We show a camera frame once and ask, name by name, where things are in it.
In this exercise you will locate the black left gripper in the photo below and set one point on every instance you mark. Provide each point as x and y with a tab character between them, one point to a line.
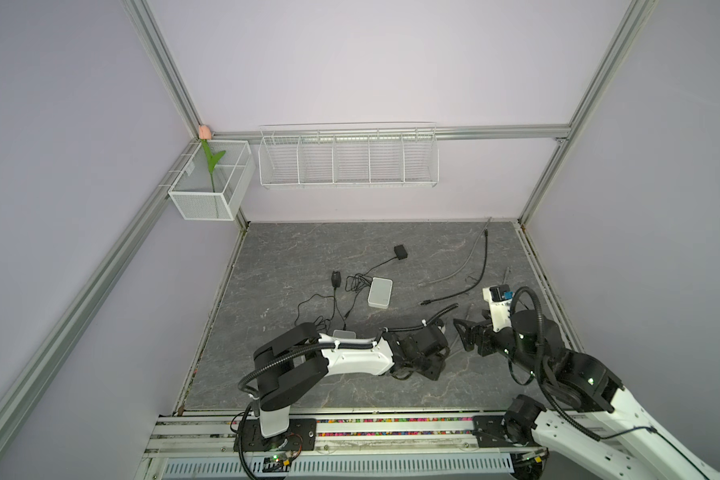
438	363

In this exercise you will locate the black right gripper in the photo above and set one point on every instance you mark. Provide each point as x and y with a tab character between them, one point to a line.
485	330

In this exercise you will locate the white network switch box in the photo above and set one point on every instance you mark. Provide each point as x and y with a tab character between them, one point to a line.
380	293

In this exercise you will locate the black power adapter large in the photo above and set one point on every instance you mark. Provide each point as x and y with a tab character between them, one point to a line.
321	322

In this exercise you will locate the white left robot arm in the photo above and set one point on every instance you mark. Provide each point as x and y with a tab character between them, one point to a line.
288	367

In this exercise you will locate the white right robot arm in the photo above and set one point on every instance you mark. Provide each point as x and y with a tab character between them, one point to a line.
586	414

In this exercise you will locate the black power adapter small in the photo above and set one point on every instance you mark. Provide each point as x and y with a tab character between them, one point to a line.
359	282

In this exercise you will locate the white mesh basket small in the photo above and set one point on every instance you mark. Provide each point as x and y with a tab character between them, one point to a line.
191	191

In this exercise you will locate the artificial pink tulip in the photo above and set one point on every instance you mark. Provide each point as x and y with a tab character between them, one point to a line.
205	135

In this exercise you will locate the aluminium frame rail right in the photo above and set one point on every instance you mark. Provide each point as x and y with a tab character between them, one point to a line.
552	288

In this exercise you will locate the white wire basket long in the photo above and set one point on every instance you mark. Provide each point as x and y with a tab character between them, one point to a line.
381	154

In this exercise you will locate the front aluminium rail base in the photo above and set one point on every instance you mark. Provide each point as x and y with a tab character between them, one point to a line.
368	446

